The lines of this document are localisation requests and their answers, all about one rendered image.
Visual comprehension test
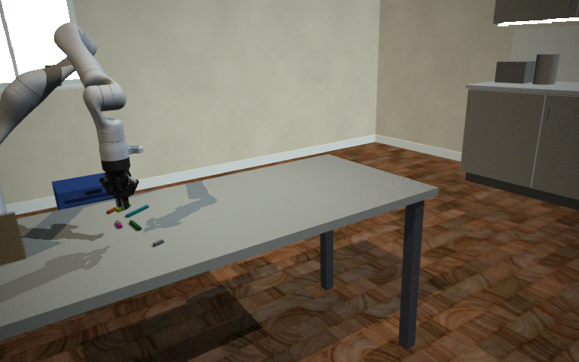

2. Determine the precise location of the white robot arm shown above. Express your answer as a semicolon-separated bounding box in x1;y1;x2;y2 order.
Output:
0;23;144;161

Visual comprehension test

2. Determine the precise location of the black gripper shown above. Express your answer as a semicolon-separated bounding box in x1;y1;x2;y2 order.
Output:
100;157;139;210

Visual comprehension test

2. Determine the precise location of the turquoise rod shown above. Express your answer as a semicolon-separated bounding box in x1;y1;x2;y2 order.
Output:
126;205;149;218

